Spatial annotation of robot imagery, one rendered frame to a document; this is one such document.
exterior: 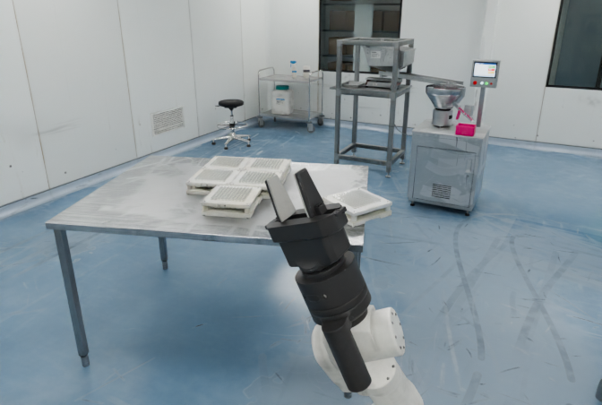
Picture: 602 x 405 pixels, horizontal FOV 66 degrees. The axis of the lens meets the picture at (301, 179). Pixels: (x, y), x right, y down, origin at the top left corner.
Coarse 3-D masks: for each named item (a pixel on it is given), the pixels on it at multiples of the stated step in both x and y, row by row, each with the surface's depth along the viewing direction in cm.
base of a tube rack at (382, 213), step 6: (378, 210) 229; (390, 210) 229; (348, 216) 222; (360, 216) 222; (366, 216) 222; (372, 216) 222; (378, 216) 224; (384, 216) 226; (348, 222) 218; (354, 222) 216; (360, 222) 218
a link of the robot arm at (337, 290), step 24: (336, 216) 58; (288, 240) 62; (312, 240) 60; (336, 240) 60; (288, 264) 65; (312, 264) 61; (336, 264) 62; (312, 288) 61; (336, 288) 60; (360, 288) 62
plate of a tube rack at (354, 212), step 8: (344, 192) 239; (368, 192) 239; (328, 200) 229; (336, 200) 229; (384, 200) 229; (352, 208) 219; (360, 208) 219; (368, 208) 219; (376, 208) 221; (352, 216) 215
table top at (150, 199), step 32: (160, 160) 312; (192, 160) 312; (96, 192) 258; (128, 192) 258; (160, 192) 258; (288, 192) 258; (320, 192) 258; (64, 224) 220; (96, 224) 219; (128, 224) 219; (160, 224) 219; (192, 224) 219; (224, 224) 219; (256, 224) 219
